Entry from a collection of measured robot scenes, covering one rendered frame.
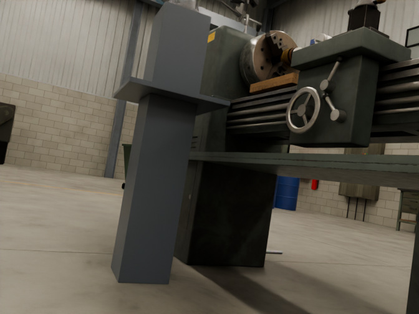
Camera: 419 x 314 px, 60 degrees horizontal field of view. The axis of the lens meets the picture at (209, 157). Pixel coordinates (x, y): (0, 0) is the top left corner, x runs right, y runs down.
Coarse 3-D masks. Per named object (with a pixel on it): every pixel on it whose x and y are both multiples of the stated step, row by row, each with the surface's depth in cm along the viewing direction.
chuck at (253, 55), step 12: (264, 36) 180; (288, 36) 187; (252, 48) 179; (264, 48) 180; (252, 60) 178; (264, 60) 180; (276, 60) 192; (252, 72) 180; (264, 72) 181; (288, 72) 188
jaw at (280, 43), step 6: (270, 36) 177; (276, 36) 179; (270, 42) 180; (276, 42) 179; (282, 42) 178; (270, 48) 182; (276, 48) 178; (282, 48) 176; (288, 48) 177; (276, 54) 180
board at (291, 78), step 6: (276, 78) 153; (282, 78) 149; (288, 78) 146; (294, 78) 144; (252, 84) 169; (258, 84) 165; (264, 84) 160; (270, 84) 157; (276, 84) 153; (282, 84) 149; (288, 84) 147; (294, 84) 146; (252, 90) 168; (258, 90) 164; (264, 90) 162; (270, 90) 161
